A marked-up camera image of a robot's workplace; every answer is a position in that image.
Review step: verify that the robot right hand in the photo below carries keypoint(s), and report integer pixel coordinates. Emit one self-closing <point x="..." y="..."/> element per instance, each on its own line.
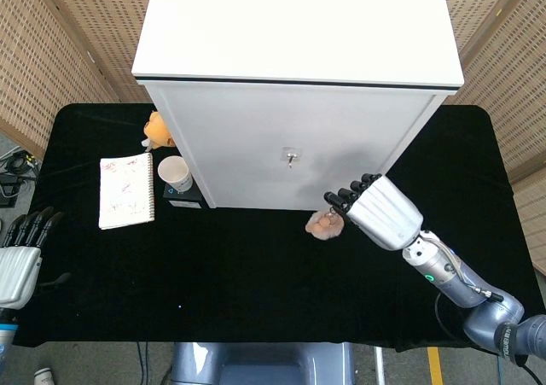
<point x="379" y="214"/>

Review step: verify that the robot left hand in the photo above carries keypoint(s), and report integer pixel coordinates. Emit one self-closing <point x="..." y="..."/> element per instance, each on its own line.
<point x="21" y="257"/>

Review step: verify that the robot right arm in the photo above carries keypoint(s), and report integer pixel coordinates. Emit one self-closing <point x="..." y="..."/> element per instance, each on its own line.
<point x="473" y="291"/>

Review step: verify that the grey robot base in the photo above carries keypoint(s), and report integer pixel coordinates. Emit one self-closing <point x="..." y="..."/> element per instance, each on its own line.
<point x="262" y="363"/>

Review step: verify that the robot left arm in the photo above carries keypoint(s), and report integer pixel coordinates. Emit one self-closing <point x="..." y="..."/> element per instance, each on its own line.
<point x="7" y="342"/>

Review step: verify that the orange plush toy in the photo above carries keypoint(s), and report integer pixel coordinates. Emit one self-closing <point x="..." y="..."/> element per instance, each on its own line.
<point x="157" y="131"/>

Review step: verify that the white bottle on floor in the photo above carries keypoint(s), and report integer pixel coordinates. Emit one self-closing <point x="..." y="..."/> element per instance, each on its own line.
<point x="45" y="376"/>

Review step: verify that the spiral notebook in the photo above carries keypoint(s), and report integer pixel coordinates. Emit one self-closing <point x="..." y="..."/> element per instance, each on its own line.
<point x="126" y="191"/>

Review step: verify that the white cabinet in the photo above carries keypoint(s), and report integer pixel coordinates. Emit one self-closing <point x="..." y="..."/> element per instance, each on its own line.
<point x="294" y="90"/>

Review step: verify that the small black box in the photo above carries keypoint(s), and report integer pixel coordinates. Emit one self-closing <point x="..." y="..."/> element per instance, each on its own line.
<point x="183" y="197"/>

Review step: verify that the white paper cup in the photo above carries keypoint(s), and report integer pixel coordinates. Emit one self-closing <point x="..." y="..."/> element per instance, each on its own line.
<point x="175" y="174"/>

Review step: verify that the black tablecloth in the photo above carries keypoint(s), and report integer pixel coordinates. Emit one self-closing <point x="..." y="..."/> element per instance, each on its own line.
<point x="213" y="274"/>

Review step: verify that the woven screen panel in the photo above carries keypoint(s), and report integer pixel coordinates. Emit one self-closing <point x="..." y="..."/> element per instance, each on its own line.
<point x="503" y="60"/>
<point x="55" y="48"/>

